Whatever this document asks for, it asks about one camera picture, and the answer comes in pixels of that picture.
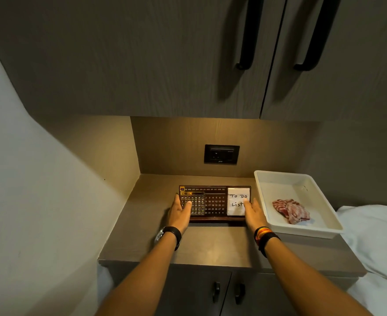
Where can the person's left hand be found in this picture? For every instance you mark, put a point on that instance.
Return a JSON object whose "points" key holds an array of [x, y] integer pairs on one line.
{"points": [[177, 215]]}

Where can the person's right hand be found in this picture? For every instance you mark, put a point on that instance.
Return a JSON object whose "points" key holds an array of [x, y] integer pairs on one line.
{"points": [[255, 216]]}

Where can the person's right thumb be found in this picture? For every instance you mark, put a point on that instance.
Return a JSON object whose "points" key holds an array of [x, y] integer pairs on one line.
{"points": [[246, 207]]}

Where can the person's left thumb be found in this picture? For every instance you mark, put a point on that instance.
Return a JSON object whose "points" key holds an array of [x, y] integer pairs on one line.
{"points": [[189, 207]]}

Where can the dark brown perpetual calendar board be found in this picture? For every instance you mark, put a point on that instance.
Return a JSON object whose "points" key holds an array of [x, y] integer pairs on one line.
{"points": [[214, 202]]}

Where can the person's right forearm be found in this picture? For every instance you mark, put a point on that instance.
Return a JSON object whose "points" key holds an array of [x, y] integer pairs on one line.
{"points": [[308, 279]]}

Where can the person's left forearm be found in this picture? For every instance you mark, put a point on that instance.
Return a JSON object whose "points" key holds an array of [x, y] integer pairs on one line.
{"points": [[140, 279]]}

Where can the white note paper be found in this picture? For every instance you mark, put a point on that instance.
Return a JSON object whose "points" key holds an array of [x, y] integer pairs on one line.
{"points": [[236, 197]]}

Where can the black wristwatch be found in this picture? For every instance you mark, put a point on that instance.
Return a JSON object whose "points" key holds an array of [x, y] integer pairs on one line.
{"points": [[174, 234]]}

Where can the black wristband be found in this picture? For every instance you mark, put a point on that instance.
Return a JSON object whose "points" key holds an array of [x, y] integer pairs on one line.
{"points": [[268, 239]]}

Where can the red white striped cloth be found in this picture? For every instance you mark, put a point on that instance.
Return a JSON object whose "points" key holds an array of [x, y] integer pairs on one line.
{"points": [[292, 210]]}

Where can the white plastic tray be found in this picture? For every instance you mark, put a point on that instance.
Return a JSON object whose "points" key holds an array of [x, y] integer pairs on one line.
{"points": [[298, 190]]}

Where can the grey lower cabinet door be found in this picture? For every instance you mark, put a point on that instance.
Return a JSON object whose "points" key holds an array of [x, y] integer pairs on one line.
{"points": [[262, 292], [186, 289]]}

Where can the white bed sheet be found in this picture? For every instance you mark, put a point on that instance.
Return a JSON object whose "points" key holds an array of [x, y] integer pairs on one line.
{"points": [[377, 240]]}

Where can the wide grey upper cabinet door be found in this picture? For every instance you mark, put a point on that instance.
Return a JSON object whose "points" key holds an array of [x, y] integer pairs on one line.
{"points": [[131, 52]]}

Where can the narrow grey upper cabinet door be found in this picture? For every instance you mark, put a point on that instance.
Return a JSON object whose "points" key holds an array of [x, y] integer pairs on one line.
{"points": [[354, 78]]}

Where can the gold calendar slider frame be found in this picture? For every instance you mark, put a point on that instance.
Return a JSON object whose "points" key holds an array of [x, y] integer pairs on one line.
{"points": [[198, 194]]}

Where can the black wall socket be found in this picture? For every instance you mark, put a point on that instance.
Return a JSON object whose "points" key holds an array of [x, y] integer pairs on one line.
{"points": [[222, 154]]}

